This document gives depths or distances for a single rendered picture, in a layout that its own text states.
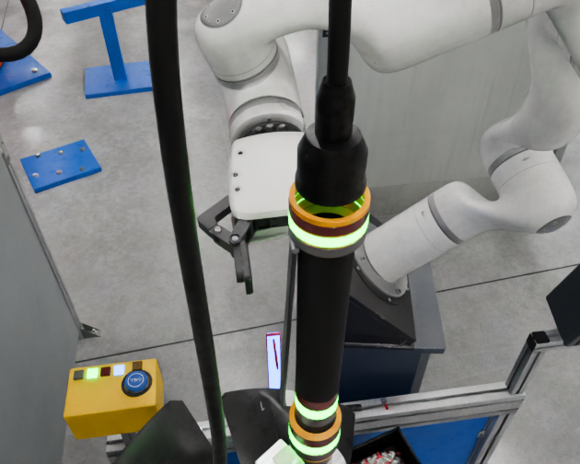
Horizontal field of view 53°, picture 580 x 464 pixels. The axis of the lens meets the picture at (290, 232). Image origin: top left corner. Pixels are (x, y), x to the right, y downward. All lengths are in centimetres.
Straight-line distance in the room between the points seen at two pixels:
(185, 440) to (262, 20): 44
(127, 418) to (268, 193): 67
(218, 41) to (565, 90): 54
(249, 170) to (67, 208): 263
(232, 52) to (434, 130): 212
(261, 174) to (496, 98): 219
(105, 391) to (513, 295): 201
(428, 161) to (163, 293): 135
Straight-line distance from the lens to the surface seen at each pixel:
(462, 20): 67
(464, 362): 248
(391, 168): 274
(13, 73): 438
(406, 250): 122
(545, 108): 96
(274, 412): 94
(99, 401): 112
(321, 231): 30
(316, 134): 28
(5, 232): 189
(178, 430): 66
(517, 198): 113
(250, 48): 61
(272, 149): 59
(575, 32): 78
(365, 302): 119
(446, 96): 260
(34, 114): 396
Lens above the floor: 201
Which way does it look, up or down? 45 degrees down
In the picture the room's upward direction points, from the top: straight up
